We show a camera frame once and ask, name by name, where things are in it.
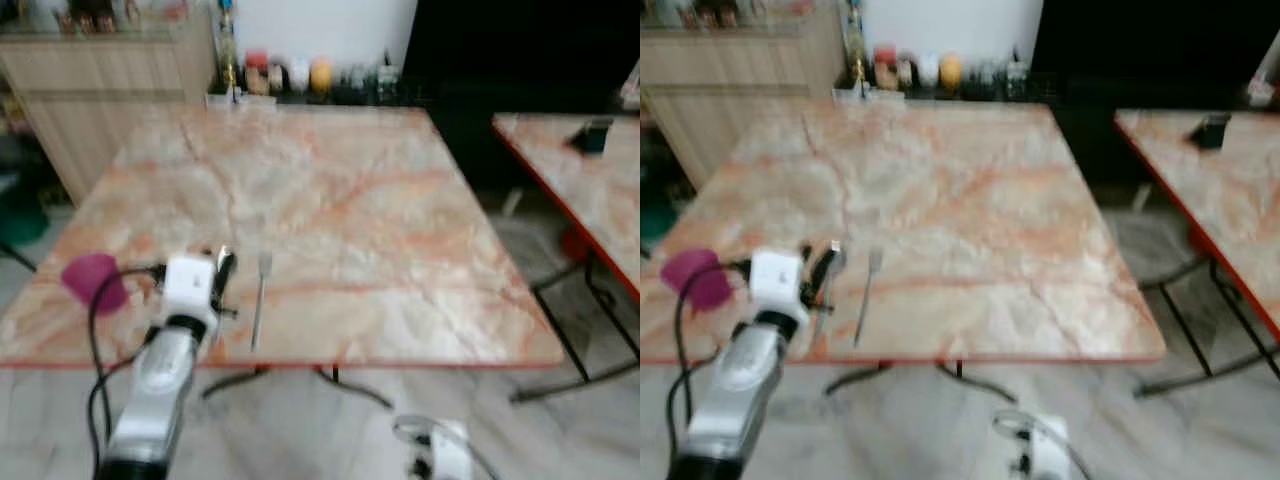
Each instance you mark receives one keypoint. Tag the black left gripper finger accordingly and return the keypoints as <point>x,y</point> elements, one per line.
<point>832,266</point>
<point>231,268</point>
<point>812,268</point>
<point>218,270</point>

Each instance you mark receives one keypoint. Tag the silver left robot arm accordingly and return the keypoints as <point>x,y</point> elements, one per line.
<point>745,385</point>
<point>160,385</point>

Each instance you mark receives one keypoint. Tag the silver fork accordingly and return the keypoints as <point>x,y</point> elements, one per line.
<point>260,300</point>
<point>866,300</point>

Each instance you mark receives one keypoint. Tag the purple plastic cup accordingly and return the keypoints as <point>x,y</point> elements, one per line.
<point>698,280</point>
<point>95,282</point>

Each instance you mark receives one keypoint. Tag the green plastic basin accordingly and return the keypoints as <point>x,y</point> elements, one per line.
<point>652,215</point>
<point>20,220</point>

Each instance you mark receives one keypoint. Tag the light wooden cabinet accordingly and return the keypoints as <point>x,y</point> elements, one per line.
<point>740,85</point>
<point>100,90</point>

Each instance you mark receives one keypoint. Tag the red lid jar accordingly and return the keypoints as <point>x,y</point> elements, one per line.
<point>885,68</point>
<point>257,72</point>

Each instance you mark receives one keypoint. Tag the white jar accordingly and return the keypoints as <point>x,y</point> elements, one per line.
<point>299,75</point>
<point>929,70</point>

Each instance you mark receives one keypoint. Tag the yellow jar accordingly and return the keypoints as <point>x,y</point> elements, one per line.
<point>321,76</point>
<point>951,71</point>

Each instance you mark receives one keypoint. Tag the tall glass bottle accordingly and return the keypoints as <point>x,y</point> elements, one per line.
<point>857,45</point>
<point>230,50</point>

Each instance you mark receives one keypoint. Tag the red edged marble table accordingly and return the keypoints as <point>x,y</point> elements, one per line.
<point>1220,200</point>
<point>590,190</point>

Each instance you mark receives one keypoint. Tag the red stool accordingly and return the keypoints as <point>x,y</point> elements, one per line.
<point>574,245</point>

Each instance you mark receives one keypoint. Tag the clear glass jar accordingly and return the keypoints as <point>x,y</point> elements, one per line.
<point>1016,78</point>
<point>386,82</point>

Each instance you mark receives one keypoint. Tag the small black box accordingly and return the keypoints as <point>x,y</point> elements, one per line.
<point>592,136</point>
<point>1212,131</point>

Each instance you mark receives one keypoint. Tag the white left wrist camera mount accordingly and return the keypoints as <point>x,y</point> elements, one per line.
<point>188,285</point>
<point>777,280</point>

